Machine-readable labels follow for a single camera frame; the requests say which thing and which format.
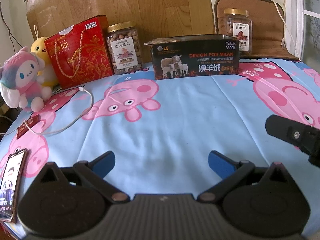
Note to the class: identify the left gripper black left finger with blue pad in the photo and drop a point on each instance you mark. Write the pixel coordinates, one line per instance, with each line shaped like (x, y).
(92, 175)

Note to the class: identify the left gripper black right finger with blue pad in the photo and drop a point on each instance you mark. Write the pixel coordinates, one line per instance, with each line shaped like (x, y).
(231, 172)

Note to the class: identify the small red packet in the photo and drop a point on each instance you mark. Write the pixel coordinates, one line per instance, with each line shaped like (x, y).
(27, 125)

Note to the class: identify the Peppa Pig blue bedsheet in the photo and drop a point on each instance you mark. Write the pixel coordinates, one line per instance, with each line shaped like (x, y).
(162, 131)

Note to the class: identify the smartphone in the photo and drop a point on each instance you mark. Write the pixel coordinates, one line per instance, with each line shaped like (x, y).
(10, 184)

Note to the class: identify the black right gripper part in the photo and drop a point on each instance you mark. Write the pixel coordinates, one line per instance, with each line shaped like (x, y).
(305, 137)

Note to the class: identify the pink blue plush toy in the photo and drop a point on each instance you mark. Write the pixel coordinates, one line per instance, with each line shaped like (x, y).
(21, 86)

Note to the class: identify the red gift bag box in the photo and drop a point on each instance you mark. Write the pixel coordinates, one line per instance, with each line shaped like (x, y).
(79, 53)

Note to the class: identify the black sheep print box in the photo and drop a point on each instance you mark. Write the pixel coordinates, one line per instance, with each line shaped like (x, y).
(194, 55)

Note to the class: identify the cashew jar gold lid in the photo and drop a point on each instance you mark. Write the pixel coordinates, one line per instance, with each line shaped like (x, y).
(124, 48)

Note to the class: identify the yellow plush toy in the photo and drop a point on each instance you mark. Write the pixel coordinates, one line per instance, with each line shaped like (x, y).
(48, 75)

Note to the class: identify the clear jar red label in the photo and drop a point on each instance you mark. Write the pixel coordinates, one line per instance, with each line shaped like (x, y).
(239, 25)

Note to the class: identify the wooden board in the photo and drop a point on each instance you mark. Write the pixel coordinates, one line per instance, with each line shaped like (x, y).
(154, 18)

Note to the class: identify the white frosted glass door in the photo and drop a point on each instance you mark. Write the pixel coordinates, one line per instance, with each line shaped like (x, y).
(302, 30)

